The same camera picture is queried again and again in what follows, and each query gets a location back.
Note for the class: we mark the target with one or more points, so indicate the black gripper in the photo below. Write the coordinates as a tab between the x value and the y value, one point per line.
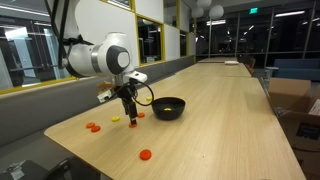
126	93

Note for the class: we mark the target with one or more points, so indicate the orange disc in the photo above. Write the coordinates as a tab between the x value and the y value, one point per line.
132	125
95	128
90	125

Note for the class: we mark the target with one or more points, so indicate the yellow wooden disc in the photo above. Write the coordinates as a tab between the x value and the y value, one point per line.
167	109

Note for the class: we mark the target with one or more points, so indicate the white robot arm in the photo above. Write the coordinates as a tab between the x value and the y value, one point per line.
86	49

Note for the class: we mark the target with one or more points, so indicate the black bowl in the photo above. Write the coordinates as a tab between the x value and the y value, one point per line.
176	104

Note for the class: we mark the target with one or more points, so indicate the red disc far left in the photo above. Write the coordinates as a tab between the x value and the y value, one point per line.
140	115

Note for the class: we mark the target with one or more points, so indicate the yellow disc lower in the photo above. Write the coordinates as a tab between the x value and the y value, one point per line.
115	118

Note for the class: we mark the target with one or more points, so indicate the yellow cube far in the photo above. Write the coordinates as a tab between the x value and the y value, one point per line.
148	98

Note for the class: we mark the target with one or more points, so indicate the orange disc under gripper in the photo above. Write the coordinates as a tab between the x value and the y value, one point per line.
95	128

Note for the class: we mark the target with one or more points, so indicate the orange disc behind finger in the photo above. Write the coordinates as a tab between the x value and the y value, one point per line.
90	125

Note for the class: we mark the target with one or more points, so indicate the red disc near edge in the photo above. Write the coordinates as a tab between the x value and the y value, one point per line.
145	154

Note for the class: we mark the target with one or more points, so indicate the wooden table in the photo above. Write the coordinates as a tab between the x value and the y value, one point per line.
216	69
217	60

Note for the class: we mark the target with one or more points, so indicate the grey sofa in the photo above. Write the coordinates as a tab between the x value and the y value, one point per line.
25	115

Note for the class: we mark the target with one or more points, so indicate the white plate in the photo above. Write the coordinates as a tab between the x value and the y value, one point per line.
231	62

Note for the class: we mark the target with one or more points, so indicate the cardboard box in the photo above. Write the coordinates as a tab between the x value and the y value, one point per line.
297	109

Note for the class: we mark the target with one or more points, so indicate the blue sofa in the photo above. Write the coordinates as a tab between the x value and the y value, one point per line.
305	69

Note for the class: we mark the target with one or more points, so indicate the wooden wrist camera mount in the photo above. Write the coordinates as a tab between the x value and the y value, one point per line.
105	90

